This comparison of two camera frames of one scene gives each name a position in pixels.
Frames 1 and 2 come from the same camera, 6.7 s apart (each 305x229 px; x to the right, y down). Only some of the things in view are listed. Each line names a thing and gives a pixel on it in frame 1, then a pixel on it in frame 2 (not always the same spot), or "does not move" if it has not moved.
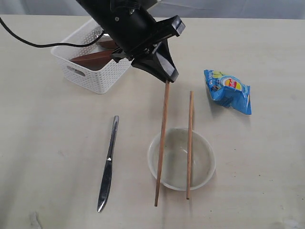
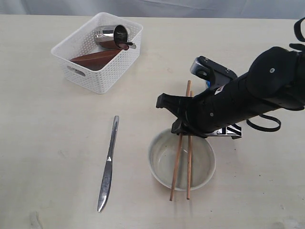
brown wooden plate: (98, 60) does not move
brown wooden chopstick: (162, 142) -> (188, 86)
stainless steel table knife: (106, 181) does not move
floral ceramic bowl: (174, 171) does not move
